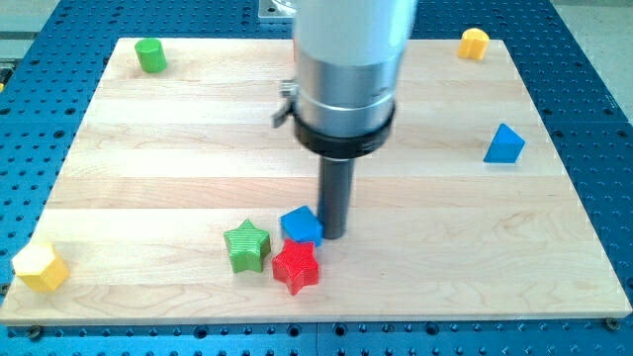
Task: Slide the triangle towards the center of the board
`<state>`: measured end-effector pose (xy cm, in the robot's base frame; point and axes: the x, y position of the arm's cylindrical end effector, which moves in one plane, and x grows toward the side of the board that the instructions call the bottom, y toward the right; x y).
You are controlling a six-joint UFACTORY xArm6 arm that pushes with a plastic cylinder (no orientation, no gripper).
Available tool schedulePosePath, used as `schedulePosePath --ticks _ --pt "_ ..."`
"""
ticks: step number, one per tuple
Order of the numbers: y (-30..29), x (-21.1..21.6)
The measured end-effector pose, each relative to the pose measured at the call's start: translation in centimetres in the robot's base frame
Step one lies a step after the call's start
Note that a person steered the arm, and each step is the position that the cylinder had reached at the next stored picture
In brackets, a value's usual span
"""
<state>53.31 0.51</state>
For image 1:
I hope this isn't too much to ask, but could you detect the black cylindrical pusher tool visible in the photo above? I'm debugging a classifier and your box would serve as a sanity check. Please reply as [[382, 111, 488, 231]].
[[317, 157, 354, 239]]

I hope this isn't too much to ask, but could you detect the blue triangle block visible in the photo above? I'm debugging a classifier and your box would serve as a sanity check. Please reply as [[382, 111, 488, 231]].
[[483, 124, 525, 164]]

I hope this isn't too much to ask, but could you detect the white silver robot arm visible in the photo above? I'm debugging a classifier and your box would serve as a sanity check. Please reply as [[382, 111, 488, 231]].
[[272, 0, 417, 239]]

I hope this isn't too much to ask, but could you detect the wooden board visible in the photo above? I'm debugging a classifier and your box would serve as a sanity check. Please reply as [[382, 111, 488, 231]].
[[1, 39, 631, 325]]

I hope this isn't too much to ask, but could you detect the blue cube block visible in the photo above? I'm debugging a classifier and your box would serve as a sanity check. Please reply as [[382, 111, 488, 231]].
[[280, 206, 323, 247]]

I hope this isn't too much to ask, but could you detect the red star block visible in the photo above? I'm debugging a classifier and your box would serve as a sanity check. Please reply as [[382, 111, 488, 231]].
[[272, 239, 319, 296]]

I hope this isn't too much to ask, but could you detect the green star block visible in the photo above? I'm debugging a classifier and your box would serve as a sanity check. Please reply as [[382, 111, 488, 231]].
[[224, 219, 271, 273]]

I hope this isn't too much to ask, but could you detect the yellow heart block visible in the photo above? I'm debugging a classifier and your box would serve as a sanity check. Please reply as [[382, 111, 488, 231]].
[[457, 28, 490, 60]]

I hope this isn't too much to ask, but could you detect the green cylinder block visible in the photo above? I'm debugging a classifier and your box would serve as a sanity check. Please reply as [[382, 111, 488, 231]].
[[135, 38, 167, 73]]

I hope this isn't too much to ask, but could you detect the yellow hexagon block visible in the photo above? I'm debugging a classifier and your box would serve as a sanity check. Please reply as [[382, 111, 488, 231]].
[[11, 241, 70, 293]]

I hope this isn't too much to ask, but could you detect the metal base plate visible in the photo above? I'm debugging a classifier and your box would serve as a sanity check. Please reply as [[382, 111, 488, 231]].
[[258, 0, 297, 24]]

